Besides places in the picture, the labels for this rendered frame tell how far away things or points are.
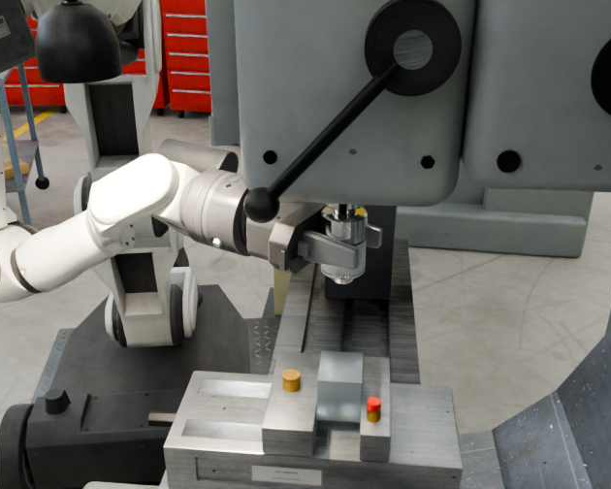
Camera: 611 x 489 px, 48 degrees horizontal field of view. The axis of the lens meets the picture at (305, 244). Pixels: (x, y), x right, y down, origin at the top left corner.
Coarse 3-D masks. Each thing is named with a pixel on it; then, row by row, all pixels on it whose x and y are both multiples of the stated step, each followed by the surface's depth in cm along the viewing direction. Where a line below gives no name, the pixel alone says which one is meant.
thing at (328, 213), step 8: (328, 208) 70; (360, 208) 70; (328, 216) 68; (336, 216) 68; (352, 216) 68; (360, 216) 68; (328, 224) 68; (336, 224) 68; (344, 224) 68; (352, 224) 68; (360, 224) 68
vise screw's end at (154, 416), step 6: (150, 414) 88; (156, 414) 88; (162, 414) 88; (168, 414) 88; (174, 414) 88; (150, 420) 88; (156, 420) 88; (162, 420) 87; (168, 420) 87; (162, 426) 88; (168, 426) 88
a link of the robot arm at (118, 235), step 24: (120, 168) 78; (144, 168) 77; (168, 168) 76; (96, 192) 78; (120, 192) 77; (144, 192) 76; (168, 192) 76; (96, 216) 77; (120, 216) 76; (144, 216) 77; (96, 240) 80; (120, 240) 82
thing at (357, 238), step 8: (328, 232) 69; (336, 232) 68; (344, 232) 68; (352, 232) 68; (360, 232) 69; (344, 240) 68; (352, 240) 68; (360, 240) 69; (360, 248) 70; (360, 256) 70; (360, 264) 70; (328, 272) 71; (336, 272) 70; (344, 272) 70; (352, 272) 70; (360, 272) 71
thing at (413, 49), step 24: (408, 0) 48; (432, 0) 48; (384, 24) 49; (408, 24) 48; (432, 24) 48; (456, 24) 48; (384, 48) 49; (408, 48) 49; (432, 48) 49; (456, 48) 49; (384, 72) 50; (408, 72) 50; (432, 72) 50; (360, 96) 51; (336, 120) 52; (312, 144) 53; (288, 168) 54; (264, 192) 55; (264, 216) 55
